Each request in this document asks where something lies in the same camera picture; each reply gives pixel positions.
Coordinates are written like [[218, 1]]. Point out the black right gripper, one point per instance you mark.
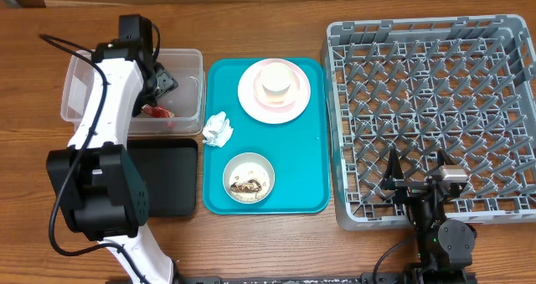
[[408, 188]]

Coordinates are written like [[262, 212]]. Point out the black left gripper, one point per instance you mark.
[[167, 83]]

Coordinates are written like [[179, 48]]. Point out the red snack wrapper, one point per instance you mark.
[[161, 113]]

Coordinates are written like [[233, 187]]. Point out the white napkin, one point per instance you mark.
[[217, 131]]

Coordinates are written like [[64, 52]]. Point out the cream cup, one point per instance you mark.
[[276, 80]]

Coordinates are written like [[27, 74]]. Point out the grey bowl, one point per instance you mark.
[[247, 157]]

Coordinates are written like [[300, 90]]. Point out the rice and food scraps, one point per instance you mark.
[[249, 183]]

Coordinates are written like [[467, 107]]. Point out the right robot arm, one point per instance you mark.
[[444, 245]]

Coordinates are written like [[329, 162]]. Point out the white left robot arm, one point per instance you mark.
[[101, 201]]

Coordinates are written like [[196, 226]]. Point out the clear plastic waste bin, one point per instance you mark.
[[186, 102]]

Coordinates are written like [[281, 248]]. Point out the grey dishwasher rack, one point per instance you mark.
[[464, 85]]

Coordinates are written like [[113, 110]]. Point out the large pink plate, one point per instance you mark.
[[271, 115]]

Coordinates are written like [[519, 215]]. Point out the black tray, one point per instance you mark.
[[169, 168]]

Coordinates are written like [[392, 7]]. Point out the teal serving tray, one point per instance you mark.
[[298, 150]]

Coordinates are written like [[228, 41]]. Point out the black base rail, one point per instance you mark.
[[364, 278]]

